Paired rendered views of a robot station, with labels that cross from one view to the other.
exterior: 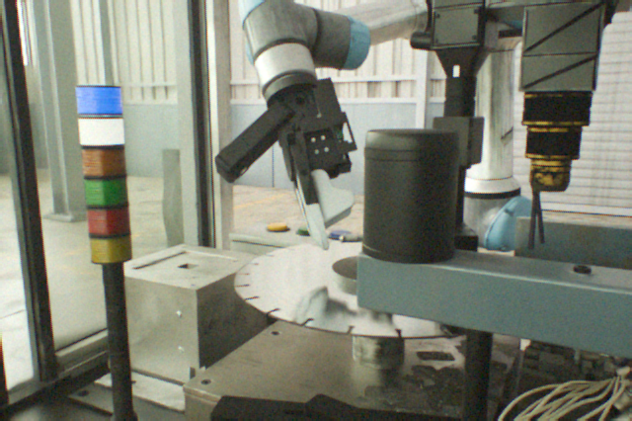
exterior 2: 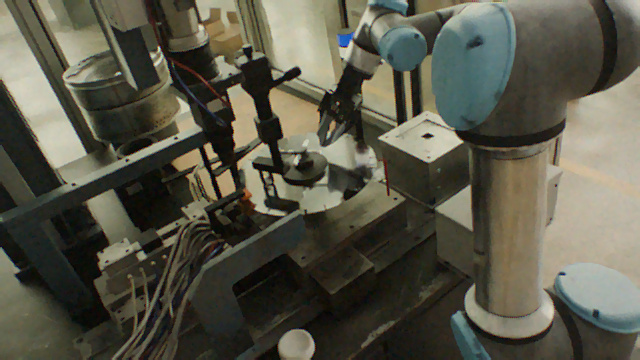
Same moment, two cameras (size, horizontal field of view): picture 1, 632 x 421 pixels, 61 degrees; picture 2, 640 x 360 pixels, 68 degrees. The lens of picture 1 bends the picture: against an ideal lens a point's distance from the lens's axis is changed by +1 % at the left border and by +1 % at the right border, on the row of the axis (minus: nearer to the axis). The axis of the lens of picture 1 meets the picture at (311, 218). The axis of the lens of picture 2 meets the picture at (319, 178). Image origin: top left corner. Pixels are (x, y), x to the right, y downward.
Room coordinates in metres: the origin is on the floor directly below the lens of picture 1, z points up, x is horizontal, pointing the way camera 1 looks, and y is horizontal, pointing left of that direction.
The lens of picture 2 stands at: (1.10, -0.82, 1.55)
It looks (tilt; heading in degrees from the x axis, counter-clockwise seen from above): 35 degrees down; 123
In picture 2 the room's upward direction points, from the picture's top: 12 degrees counter-clockwise
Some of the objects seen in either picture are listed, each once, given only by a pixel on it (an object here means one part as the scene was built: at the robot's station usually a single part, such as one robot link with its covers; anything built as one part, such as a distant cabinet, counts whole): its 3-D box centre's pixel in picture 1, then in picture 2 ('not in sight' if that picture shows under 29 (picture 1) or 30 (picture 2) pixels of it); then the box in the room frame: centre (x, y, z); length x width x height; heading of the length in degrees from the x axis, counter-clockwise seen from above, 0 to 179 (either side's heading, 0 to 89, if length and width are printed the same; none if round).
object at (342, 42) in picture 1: (322, 42); (406, 39); (0.82, -0.02, 1.23); 0.11 x 0.11 x 0.08; 38
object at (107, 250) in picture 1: (111, 246); not in sight; (0.58, 0.23, 0.98); 0.05 x 0.04 x 0.03; 152
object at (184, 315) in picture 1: (191, 310); (428, 159); (0.79, 0.19, 0.82); 0.18 x 0.18 x 0.15; 62
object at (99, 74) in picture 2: not in sight; (134, 112); (-0.19, 0.12, 0.93); 0.31 x 0.31 x 0.36
